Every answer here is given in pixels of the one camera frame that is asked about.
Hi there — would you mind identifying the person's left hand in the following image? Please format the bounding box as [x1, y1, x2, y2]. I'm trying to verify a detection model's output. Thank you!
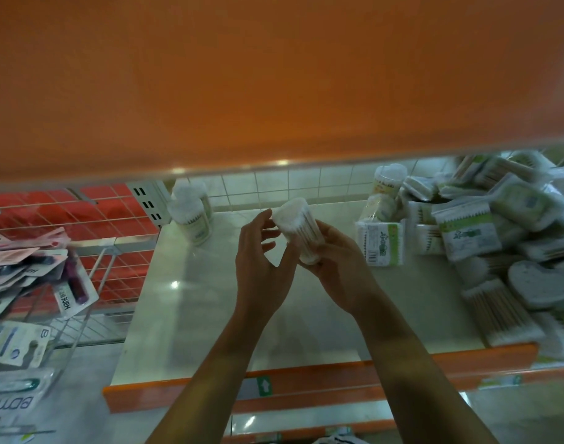
[235, 208, 300, 323]

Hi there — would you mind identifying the pile of cotton swab packs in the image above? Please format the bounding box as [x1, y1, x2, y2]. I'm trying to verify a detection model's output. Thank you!
[355, 150, 564, 362]

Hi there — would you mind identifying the person's right hand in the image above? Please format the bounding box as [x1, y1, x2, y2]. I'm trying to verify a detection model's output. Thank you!
[297, 221, 386, 318]

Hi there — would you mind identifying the person's right forearm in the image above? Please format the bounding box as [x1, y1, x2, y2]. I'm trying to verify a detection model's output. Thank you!
[355, 290, 499, 444]

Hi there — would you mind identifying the pile of toothbrush packs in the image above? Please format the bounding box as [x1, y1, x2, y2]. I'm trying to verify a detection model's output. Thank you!
[0, 225, 101, 432]

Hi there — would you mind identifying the person's left forearm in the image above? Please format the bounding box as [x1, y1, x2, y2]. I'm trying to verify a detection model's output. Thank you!
[145, 309, 275, 444]

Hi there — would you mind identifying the white wire basket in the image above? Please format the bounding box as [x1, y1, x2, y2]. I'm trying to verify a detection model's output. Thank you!
[13, 235, 159, 348]

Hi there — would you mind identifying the price label green arrow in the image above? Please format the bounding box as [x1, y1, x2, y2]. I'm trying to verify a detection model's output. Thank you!
[238, 375, 275, 399]

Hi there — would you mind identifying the white shelf board orange rim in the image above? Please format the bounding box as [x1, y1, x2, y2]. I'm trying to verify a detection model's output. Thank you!
[0, 0, 564, 186]
[0, 342, 140, 444]
[222, 364, 564, 444]

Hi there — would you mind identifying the white slotted shelf post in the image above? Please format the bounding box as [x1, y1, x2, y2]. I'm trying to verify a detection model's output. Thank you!
[126, 179, 173, 229]

